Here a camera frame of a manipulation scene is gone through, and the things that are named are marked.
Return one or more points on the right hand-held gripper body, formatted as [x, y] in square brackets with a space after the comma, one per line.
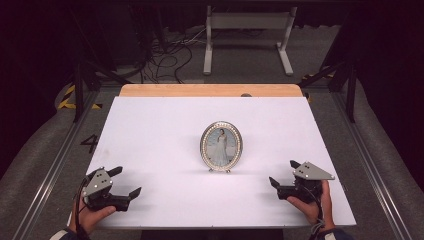
[310, 173]

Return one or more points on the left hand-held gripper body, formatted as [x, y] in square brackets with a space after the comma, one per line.
[98, 185]

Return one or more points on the oval silver photo frame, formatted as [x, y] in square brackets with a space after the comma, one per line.
[221, 146]

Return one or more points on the person's left hand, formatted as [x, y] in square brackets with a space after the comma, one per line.
[88, 220]

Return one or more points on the person's right hand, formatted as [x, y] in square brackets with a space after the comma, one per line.
[316, 211]

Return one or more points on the yellow black hazard tape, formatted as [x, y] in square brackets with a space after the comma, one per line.
[68, 106]
[313, 75]

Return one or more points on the dark table grommet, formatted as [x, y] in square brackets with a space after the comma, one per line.
[246, 95]

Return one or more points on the black metal stand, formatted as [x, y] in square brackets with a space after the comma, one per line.
[78, 93]
[350, 96]

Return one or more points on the black curtain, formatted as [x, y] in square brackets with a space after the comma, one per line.
[30, 66]
[393, 83]

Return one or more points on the dark equipment box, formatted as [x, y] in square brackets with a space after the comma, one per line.
[126, 40]

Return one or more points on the aluminium floor rail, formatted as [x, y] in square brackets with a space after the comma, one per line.
[53, 170]
[373, 173]

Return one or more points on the white metal table frame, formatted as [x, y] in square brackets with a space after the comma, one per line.
[248, 20]

